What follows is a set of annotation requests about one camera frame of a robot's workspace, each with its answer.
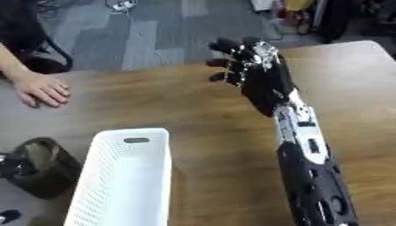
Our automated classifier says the yellow object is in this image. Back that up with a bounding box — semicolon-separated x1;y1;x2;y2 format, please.
283;0;316;12

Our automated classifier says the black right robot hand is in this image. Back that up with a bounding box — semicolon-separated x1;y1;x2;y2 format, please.
205;36;299;117

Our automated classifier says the person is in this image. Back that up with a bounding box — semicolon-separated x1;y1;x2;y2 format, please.
0;0;50;57

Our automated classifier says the person's hand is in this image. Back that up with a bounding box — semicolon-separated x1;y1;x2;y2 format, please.
9;71;73;109

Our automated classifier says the white power strip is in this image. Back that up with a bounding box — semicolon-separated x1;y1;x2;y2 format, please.
108;0;140;13

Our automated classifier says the white perforated plastic basket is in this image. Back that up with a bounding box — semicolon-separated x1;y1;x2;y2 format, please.
62;127;173;226

